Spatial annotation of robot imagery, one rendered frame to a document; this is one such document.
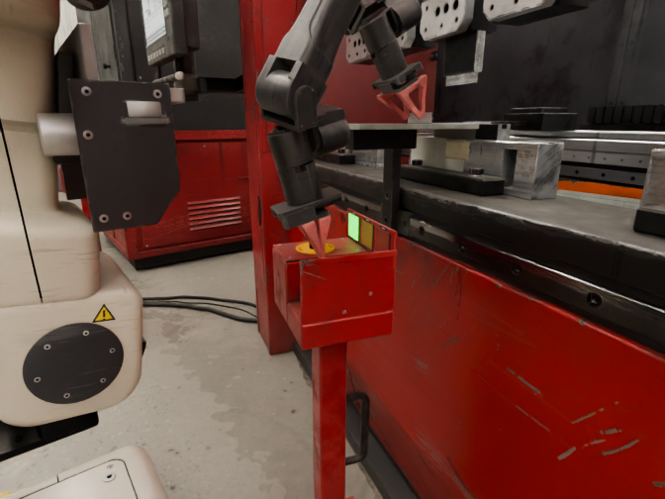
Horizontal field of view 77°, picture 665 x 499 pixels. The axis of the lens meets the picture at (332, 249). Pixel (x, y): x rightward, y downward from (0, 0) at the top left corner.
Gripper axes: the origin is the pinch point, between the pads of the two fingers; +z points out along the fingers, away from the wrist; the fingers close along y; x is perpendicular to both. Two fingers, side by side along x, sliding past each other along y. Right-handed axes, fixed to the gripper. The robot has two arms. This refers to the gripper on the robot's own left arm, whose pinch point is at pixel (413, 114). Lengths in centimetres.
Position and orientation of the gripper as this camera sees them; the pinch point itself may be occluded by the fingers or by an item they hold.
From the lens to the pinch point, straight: 92.6
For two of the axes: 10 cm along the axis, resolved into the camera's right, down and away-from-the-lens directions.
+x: -7.8, 6.0, -1.8
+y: -3.9, -2.5, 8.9
